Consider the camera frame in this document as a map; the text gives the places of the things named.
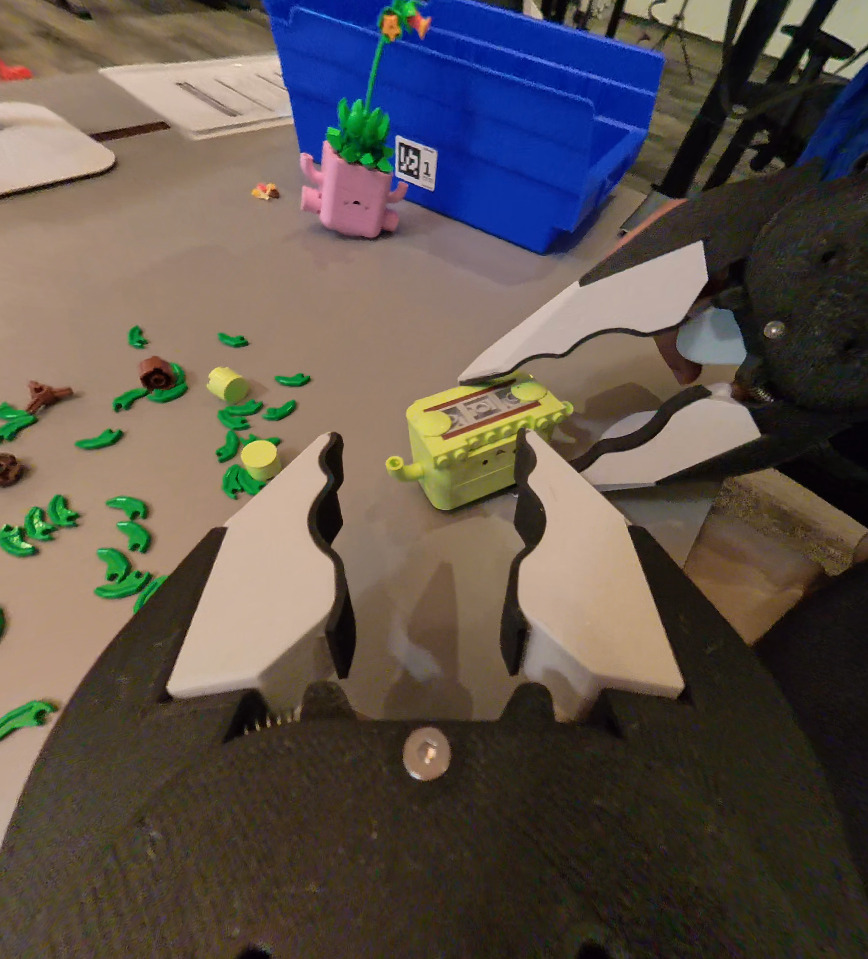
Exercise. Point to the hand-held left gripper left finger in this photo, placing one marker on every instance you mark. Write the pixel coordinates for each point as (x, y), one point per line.
(254, 584)

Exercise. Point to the scattered green leaf pieces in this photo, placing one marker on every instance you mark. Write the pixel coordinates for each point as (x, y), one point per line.
(97, 440)

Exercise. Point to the lime cylinder brick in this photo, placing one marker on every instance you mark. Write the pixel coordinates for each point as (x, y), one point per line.
(226, 386)
(260, 458)

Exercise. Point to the lime brick pot figure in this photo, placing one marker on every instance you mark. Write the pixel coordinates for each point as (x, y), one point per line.
(464, 449)

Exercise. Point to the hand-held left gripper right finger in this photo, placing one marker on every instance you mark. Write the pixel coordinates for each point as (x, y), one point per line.
(591, 592)

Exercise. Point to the orange flower brick piece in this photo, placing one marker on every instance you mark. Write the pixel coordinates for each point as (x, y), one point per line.
(265, 192)

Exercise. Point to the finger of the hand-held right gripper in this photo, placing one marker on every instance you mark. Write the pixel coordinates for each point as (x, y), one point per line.
(689, 442)
(614, 300)

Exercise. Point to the brown stump brick piece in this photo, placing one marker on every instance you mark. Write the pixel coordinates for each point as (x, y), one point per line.
(155, 372)

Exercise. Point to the person's right hand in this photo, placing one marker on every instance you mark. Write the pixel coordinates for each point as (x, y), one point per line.
(677, 367)

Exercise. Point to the blue storage bin with tag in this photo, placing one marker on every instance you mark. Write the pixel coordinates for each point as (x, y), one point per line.
(516, 150)

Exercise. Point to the pink brick plant pot figure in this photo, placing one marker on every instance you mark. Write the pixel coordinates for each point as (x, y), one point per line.
(351, 195)

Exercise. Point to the white printed paper sheet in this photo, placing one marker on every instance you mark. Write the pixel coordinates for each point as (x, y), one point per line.
(179, 97)

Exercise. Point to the person's black clothing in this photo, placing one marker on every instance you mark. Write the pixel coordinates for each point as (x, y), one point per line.
(853, 674)

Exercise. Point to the brown branched brick piece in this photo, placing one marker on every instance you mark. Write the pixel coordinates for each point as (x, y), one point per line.
(43, 393)

